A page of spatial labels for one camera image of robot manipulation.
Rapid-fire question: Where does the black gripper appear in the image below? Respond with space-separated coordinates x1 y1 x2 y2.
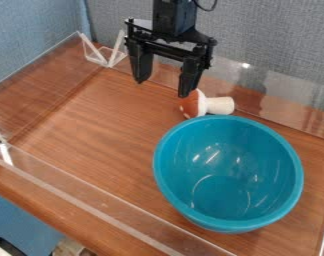
124 0 217 98

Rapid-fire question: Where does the plush brown white mushroom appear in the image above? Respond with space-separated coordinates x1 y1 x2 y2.
179 89 235 119

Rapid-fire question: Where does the blue plastic bowl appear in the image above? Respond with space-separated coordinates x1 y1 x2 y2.
152 115 305 234

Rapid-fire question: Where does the clear acrylic left barrier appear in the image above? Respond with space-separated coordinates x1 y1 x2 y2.
0 32 100 140

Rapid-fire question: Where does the clear acrylic barrier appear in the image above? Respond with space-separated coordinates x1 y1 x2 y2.
0 134 235 256
0 32 100 140
86 31 324 141

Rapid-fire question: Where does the clear acrylic back barrier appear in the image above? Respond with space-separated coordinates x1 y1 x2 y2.
86 31 324 141

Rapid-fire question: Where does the clear acrylic front barrier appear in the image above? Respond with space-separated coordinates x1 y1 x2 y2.
0 134 235 256

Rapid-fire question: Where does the clear acrylic corner bracket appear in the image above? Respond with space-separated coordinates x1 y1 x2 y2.
78 30 127 68

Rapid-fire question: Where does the black cable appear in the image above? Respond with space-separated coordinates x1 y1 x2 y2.
191 0 219 13

